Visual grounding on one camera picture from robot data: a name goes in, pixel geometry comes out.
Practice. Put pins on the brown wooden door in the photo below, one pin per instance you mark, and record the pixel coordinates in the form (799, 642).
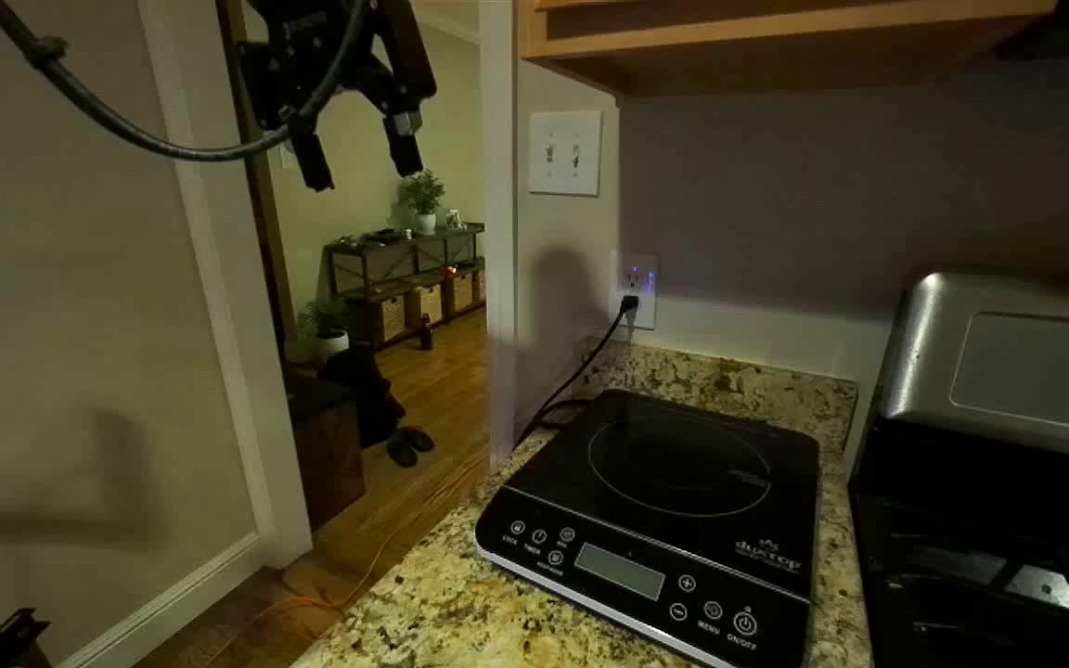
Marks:
(265, 234)

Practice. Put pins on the black bag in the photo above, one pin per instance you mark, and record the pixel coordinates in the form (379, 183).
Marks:
(369, 393)

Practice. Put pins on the small green floor plant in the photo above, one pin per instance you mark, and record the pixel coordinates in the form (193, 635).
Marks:
(329, 323)

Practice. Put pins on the woven storage basket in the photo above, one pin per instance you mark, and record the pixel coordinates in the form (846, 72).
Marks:
(379, 322)
(462, 291)
(429, 307)

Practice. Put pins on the white switch toggle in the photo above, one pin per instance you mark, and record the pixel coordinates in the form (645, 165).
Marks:
(578, 152)
(551, 152)

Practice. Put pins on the dark console shelf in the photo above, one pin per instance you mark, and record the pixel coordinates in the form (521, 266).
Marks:
(371, 261)

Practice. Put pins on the dark wooden box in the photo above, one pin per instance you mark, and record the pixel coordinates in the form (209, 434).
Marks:
(329, 459)

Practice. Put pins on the black induction cooktop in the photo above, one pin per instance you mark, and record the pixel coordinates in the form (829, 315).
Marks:
(671, 494)

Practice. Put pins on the stainless steel gas stove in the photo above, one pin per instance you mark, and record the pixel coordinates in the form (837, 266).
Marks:
(994, 494)

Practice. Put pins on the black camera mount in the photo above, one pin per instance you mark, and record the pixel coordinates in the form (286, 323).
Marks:
(9, 641)

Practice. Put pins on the wooden wall cabinet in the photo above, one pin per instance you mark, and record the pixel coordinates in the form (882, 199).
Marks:
(781, 41)

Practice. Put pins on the white wall outlet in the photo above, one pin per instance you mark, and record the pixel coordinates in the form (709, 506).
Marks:
(645, 278)

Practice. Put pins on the white double switch plate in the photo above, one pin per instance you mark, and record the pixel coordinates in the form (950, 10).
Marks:
(541, 181)

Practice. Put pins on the potted green plant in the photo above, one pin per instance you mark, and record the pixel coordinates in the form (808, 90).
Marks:
(422, 199)

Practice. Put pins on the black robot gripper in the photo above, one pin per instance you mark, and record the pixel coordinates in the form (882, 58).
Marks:
(312, 58)

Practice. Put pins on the dark slipper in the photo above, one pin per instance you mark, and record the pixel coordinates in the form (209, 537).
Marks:
(401, 453)
(422, 439)

